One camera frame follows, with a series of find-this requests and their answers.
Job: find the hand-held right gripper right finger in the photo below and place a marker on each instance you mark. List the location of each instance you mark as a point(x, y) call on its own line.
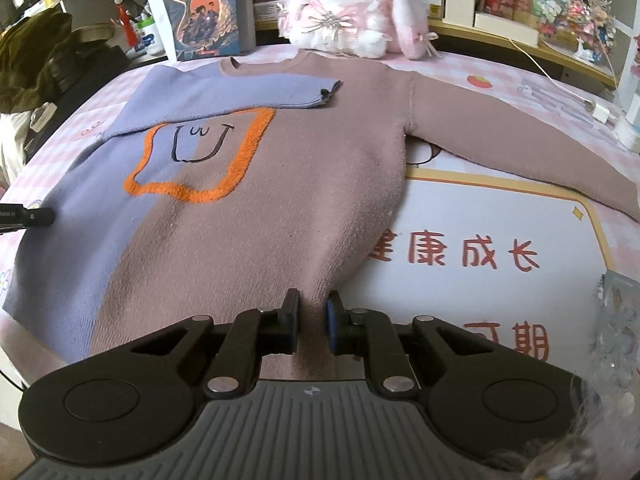
point(331, 322)

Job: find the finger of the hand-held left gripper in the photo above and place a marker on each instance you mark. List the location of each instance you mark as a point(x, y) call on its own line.
point(39, 216)

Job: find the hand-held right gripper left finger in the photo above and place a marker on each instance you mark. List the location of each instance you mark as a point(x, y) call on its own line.
point(295, 322)

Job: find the purple and brown sweater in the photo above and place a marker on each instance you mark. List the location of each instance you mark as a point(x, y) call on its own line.
point(300, 185)

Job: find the beige cloth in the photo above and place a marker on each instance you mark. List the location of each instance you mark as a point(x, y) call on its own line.
point(15, 145)

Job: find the dark olive bag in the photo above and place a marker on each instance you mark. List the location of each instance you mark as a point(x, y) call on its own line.
point(45, 60)

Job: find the pink checked cartoon desk mat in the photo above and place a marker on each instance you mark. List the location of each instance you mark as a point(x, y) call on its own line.
point(500, 210)

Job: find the dragon cover book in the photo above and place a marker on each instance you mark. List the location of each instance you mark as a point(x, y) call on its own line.
point(207, 10)

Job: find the white and pink plush rabbit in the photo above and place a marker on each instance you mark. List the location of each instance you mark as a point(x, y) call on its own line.
point(345, 10)

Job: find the white charger plug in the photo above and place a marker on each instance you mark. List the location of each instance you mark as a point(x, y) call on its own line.
point(602, 114)

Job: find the white flat box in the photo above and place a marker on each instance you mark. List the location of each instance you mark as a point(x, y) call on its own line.
point(505, 27)

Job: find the white pen box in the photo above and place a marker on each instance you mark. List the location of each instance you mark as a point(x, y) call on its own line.
point(459, 2)

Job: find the white power strip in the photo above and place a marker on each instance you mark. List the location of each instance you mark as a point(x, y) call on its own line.
point(629, 132)

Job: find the sparkly flower ornament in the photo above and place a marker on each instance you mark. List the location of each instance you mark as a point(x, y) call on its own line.
point(580, 20)

